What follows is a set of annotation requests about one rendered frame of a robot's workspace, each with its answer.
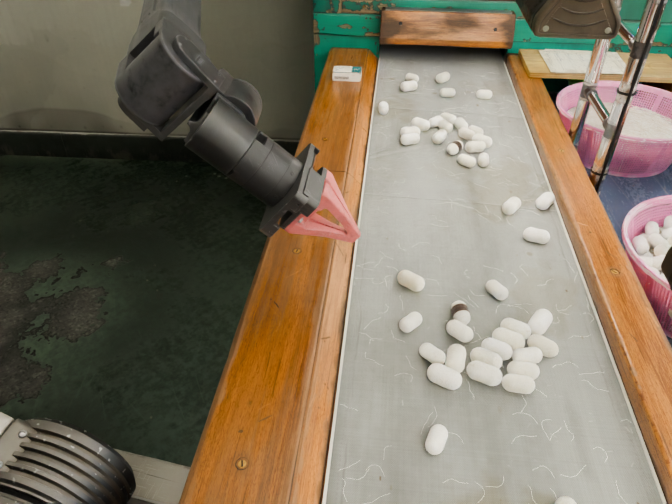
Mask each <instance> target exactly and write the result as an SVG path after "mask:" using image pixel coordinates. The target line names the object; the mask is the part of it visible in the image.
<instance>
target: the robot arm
mask: <svg viewBox="0 0 672 504"><path fill-rule="evenodd" d="M114 84H115V89H116V92H117V94H118V96H119V97H118V105H119V107H120V108H121V110H122V111H123V112H124V113H125V114H126V115H127V116H128V117H129V118H130V119H131V120H132V121H133V122H134V123H135V124H136V125H137V126H138V127H139V128H140V129H141V130H143V131H145V130H146V129H147V128H148V129H149V130H150V131H151V132H152V133H153V134H154V135H155V136H156V137H157V138H158V139H159V140H160V141H163V140H164V139H165V138H166V137H167V136H168V135H169V134H170V133H171V132H173V131H174V130H175V129H176V128H177V127H178V126H179V125H180V124H181V123H182V122H183V121H185V120H186V119H187V118H188V117H189V116H190V115H191V114H192V113H193V112H194V111H195V112H194V113H193V115H192V116H191V118H190V120H189V121H188V123H187V124H188V125H189V127H190V131H189V133H188V135H187V136H186V138H185V139H184V142H186V143H185V145H184V146H185V147H187V148H188V149H190V150H191V151H192V152H194V153H195V154H197V155H198V156H199V157H201V158H202V159H203V160H205V161H206V162H208V163H209V164H210V165H212V166H213V167H215V168H216V169H217V170H219V171H220V172H222V173H223V174H224V175H226V176H227V177H228V178H230V179H231V180H233V181H234V182H235V183H237V184H238V185H239V186H241V187H242V188H244V189H245V190H246V191H248V192H249V193H251V194H252V195H253V196H255V197H256V198H258V199H259V200H260V201H262V202H263V203H264V204H266V205H267V207H266V210H265V213H264V216H263V219H262V222H261V224H260V227H259V231H261V232H262V233H263V234H265V235H266V236H268V237H272V236H273V235H274V234H275V233H276V232H277V231H278V230H279V229H280V227H281V228H282V229H284V230H285V231H286V232H288V233H291V234H301V235H311V236H321V237H327V238H332V239H336V240H341V241H345V242H350V243H353V242H355V241H356V240H357V239H358V238H359V237H360V236H361V232H360V230H359V228H358V227H357V225H356V223H355V221H354V219H353V217H352V215H351V213H350V211H349V210H348V207H347V205H346V203H345V201H344V199H343V196H342V194H341V192H340V190H339V188H338V185H337V183H336V181H335V179H334V176H333V174H332V173H331V172H329V171H328V170H327V169H326V168H324V167H321V168H320V169H319V170H318V171H317V172H316V171H315V170H313V165H314V161H315V157H316V155H317V154H318V153H319V152H320V150H319V149H318V148H317V147H315V146H314V145H313V144H312V143H310V144H308V145H307V146H306V147H305V149H304V150H303V151H302V152H301V153H300V154H299V155H298V156H297V157H294V156H293V155H291V154H290V153H289V152H287V151H286V150H285V149H284V148H282V147H281V146H280V145H278V144H277V143H276V142H275V141H273V140H272V139H271V138H269V137H268V136H267V135H266V134H264V133H263V132H262V131H259V132H258V130H259V129H258V128H256V125H257V122H258V120H259V117H260V114H261V111H262V100H261V97H260V94H259V93H258V91H257V90H256V88H255V87H254V86H253V85H251V84H250V83H248V82H247V81H244V80H241V79H235V78H233V77H232V76H231V75H230V74H229V73H228V72H227V71H226V70H225V69H223V68H221V69H220V70H218V69H217V68H216V67H215V66H214V65H213V64H212V63H211V59H210V58H209V57H208V56H207V55H206V45H205V43H204V41H203V40H202V39H201V0H144V2H143V6H142V11H141V16H140V20H139V24H138V28H137V31H136V33H135V34H134V36H133V37H132V39H131V42H130V44H129V47H128V51H127V55H126V56H125V57H124V58H123V59H122V60H121V62H120V63H119V65H118V69H117V73H116V78H115V82H114ZM178 109H179V110H178ZM177 110H178V111H177ZM176 111H177V112H176ZM175 112H176V113H175ZM174 113H175V114H174ZM173 114H174V115H173ZM172 115H173V116H172ZM171 116H172V117H171ZM170 117H171V118H170ZM169 118H170V119H169ZM323 209H328V210H329V211H330V213H331V214H332V215H333V216H334V217H335V218H336V219H337V220H338V221H339V222H340V223H341V224H342V226H343V227H344V228H343V227H341V226H339V225H336V224H334V223H332V222H330V221H328V220H327V219H325V218H323V217H322V216H320V215H318V214H317V213H316V212H317V211H318V210H319V211H321V210H323ZM280 218H281V220H280V223H279V224H278V222H279V219H280Z"/></svg>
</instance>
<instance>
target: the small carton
mask: <svg viewBox="0 0 672 504"><path fill-rule="evenodd" d="M361 77H362V67H353V66H334V68H333V71H332V81H352V82H361Z"/></svg>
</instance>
